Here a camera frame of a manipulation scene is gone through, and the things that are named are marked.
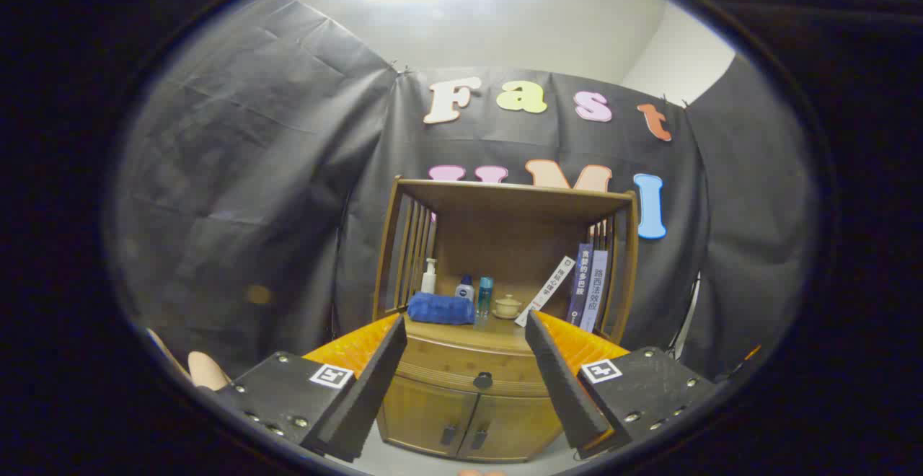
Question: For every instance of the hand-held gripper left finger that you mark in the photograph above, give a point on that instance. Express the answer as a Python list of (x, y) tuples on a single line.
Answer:
[(368, 397)]

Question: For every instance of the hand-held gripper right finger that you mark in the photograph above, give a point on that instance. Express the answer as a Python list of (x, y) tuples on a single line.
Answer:
[(566, 389)]

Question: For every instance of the wooden cabinet door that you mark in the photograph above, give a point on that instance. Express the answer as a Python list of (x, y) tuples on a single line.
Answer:
[(515, 425), (418, 415)]

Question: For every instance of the wooden countertop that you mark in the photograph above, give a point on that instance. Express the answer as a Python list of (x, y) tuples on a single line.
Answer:
[(490, 332)]

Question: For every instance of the wooden cabinet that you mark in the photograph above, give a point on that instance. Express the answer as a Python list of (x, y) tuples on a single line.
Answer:
[(505, 238)]

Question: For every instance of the beige lidded teacup with saucer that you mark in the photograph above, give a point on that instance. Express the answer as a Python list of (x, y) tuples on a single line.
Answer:
[(507, 308)]

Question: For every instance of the white book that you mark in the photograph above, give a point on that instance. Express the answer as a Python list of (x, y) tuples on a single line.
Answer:
[(548, 288)]

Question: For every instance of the light purple book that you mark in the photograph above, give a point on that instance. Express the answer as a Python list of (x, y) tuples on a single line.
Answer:
[(595, 288)]

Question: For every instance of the dark blue book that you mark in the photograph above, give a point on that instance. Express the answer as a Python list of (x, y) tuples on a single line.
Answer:
[(580, 281)]

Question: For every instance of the folded blue towel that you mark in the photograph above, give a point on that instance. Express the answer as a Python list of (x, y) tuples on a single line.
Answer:
[(440, 309)]

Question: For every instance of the clear blue bottle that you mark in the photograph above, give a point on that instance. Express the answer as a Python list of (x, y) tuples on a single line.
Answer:
[(485, 296)]

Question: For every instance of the white pump bottle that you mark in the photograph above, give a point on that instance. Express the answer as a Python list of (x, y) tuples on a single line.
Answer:
[(429, 283)]

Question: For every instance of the white bottle with blue cap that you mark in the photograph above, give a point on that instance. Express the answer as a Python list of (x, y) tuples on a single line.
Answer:
[(465, 292)]

